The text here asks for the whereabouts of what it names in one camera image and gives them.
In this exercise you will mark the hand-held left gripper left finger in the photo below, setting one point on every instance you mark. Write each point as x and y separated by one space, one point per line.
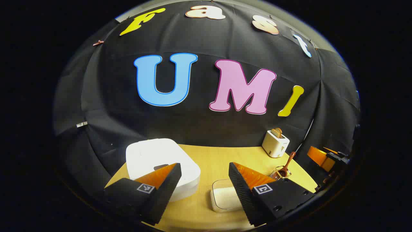
164 190

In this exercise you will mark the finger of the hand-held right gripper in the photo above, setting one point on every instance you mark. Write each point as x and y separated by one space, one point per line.
318 158
338 158

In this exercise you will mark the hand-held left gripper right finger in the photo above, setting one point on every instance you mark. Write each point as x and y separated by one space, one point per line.
243 193

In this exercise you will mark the clear plastic rice box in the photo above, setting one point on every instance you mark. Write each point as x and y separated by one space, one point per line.
225 197

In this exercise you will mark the wooden spoon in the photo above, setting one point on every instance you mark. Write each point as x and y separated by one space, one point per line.
289 160

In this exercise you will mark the white rice cooker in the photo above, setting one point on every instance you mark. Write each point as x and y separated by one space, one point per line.
151 154

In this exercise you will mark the white toaster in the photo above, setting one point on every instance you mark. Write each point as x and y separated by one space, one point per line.
273 146

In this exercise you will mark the brown toast slice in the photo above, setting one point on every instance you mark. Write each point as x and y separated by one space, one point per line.
277 132

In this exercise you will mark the white cloth clip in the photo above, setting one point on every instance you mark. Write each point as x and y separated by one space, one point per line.
82 124

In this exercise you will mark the copper cloth clip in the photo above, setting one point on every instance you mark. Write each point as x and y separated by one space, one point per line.
98 42

